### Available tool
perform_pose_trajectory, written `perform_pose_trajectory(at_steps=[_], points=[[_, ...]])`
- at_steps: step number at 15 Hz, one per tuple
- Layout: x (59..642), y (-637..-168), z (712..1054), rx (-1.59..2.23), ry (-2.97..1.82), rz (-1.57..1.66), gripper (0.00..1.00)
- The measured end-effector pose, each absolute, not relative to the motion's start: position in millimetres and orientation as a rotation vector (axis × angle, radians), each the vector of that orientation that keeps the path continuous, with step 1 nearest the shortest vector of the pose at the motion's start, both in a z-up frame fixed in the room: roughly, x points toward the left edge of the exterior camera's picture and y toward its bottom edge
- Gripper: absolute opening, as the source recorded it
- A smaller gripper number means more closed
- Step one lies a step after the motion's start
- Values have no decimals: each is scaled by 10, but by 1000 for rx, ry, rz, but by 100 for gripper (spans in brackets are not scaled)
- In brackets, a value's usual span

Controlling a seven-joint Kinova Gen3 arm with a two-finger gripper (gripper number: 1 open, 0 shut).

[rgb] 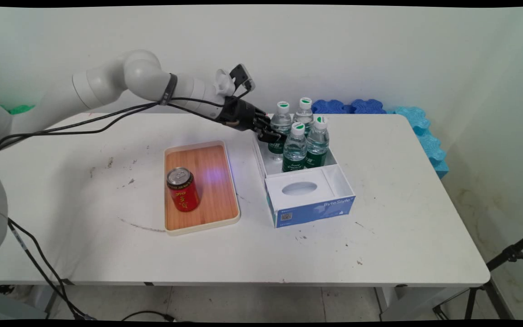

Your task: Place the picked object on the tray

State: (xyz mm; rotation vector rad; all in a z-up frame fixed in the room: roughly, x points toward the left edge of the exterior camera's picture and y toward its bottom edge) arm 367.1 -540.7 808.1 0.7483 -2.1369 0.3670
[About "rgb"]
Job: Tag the red drink can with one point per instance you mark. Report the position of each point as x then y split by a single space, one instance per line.
183 193

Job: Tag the green foam mat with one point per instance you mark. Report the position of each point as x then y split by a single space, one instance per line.
18 109

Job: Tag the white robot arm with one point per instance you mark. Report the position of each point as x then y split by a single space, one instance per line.
120 81

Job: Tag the light blue foam mat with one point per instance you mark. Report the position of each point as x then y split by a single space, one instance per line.
429 141

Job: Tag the water bottle with green label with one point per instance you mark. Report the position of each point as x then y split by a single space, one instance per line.
282 119
305 113
318 145
295 152

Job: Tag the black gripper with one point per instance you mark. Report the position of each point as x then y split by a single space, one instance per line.
239 114

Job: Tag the wooden tray with cream rim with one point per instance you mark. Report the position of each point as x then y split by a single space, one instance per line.
211 181

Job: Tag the grey table leg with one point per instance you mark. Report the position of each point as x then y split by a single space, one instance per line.
52 299

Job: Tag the black tripod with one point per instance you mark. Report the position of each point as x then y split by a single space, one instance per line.
493 272

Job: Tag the white box with blue front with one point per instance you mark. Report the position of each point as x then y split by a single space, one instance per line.
307 209

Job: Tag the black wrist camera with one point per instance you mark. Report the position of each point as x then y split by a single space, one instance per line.
242 76

